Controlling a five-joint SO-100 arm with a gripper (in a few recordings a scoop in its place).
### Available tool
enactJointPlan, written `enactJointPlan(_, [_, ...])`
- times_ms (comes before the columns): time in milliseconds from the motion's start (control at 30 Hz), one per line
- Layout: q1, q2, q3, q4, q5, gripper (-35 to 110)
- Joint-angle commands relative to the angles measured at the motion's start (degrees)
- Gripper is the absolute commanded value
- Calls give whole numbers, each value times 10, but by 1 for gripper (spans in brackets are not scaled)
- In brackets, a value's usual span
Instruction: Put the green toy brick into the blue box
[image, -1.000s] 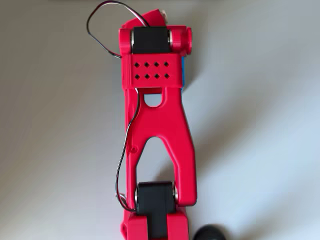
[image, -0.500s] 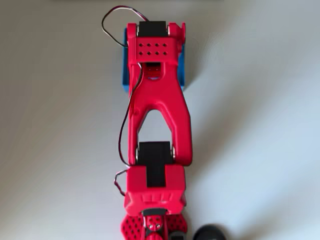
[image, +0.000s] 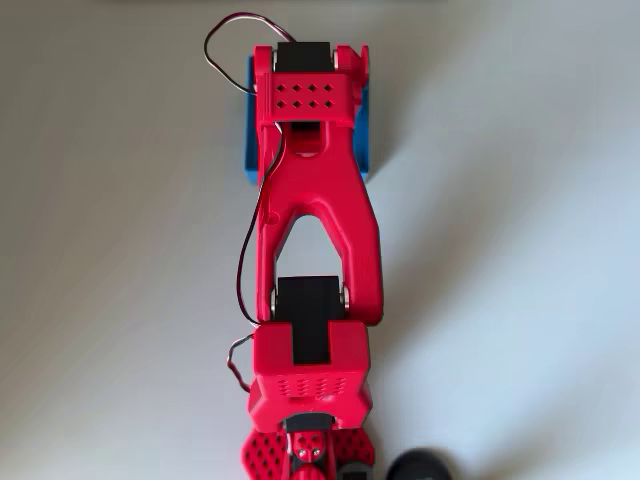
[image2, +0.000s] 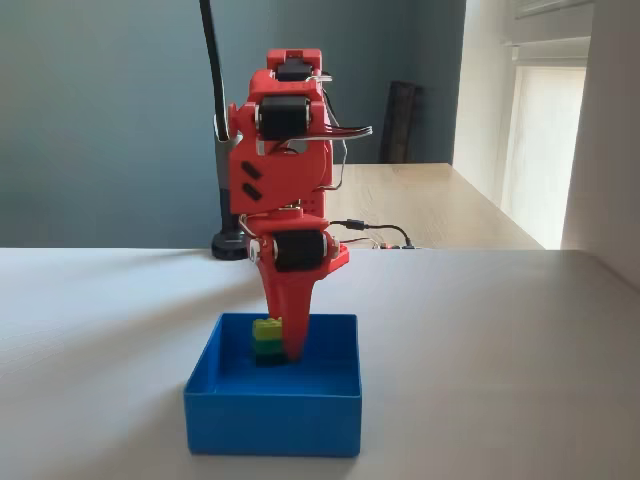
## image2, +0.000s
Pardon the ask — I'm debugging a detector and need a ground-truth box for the green lego block stack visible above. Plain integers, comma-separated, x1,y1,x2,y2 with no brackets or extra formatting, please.
251,317,289,369

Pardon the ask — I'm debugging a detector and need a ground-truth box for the blue box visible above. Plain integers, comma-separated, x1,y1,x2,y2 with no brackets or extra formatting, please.
183,312,363,457

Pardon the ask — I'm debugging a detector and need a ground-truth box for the black round object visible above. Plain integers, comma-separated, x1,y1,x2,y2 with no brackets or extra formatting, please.
198,0,252,262

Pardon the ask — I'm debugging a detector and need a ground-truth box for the white window blind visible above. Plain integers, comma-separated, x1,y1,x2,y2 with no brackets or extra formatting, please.
499,0,596,236

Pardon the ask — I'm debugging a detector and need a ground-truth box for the black usb cable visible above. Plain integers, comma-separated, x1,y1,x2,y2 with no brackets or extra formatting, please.
329,218,414,249

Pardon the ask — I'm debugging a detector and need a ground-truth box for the black arm servo cable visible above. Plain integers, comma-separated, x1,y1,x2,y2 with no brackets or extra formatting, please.
304,73,375,192

